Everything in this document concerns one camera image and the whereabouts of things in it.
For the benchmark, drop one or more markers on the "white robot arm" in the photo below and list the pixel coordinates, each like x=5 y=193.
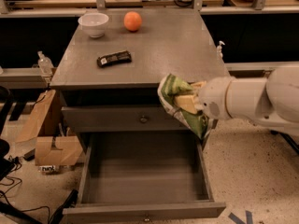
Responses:
x=271 y=102

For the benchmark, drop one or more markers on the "grey middle drawer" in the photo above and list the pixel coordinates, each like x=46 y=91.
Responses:
x=120 y=118

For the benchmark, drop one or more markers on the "black stand leg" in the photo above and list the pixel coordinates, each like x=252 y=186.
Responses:
x=288 y=139

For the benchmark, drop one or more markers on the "clear plastic bottle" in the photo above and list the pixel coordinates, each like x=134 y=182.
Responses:
x=44 y=63

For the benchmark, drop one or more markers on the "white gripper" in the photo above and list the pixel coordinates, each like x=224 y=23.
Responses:
x=214 y=97

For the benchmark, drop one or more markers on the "green jalapeno chip bag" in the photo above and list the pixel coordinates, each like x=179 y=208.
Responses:
x=168 y=89

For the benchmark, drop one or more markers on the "brown cardboard box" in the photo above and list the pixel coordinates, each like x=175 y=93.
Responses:
x=45 y=126

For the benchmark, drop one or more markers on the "grey drawer cabinet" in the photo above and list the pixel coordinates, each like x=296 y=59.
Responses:
x=170 y=41

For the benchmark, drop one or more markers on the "open grey bottom drawer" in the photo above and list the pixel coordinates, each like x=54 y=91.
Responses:
x=143 y=176

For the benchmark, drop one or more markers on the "black snack bar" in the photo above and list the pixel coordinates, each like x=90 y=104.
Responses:
x=114 y=58

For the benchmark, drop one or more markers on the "white pump bottle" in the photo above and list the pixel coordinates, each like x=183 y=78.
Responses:
x=219 y=48

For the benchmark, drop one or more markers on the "white bowl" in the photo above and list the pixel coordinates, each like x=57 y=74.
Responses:
x=93 y=24

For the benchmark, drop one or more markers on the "orange fruit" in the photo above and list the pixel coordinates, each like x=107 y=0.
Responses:
x=132 y=21

